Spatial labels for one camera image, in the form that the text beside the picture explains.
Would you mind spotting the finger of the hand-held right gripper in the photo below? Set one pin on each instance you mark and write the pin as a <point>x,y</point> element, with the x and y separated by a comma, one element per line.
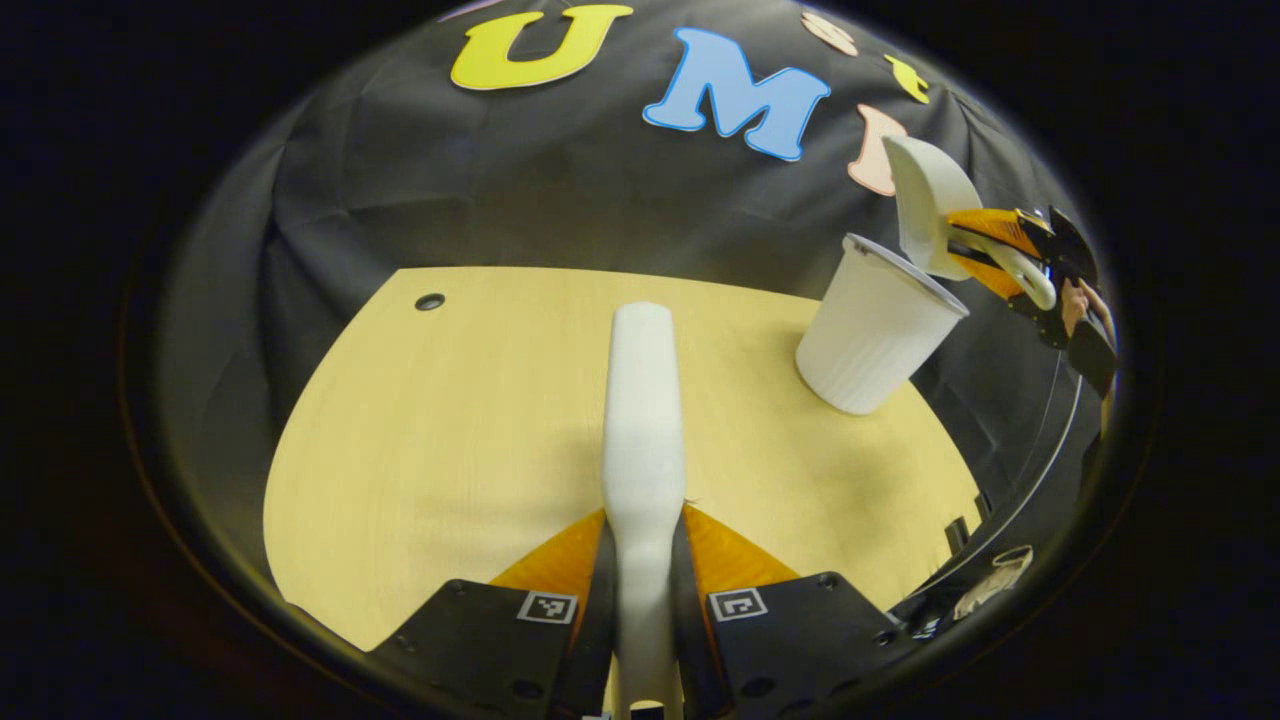
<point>1005,225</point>
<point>995,280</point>

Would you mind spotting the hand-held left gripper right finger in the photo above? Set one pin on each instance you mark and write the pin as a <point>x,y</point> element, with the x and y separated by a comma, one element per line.
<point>800,640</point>

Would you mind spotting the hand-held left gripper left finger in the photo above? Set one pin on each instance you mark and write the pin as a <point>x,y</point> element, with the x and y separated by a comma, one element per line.
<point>480,640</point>

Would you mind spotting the grey plastic dustpan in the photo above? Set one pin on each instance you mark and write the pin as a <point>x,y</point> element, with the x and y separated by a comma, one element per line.
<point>925,200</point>

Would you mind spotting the white ribbed garbage bin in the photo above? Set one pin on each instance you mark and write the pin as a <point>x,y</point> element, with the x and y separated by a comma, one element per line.
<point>870,340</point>

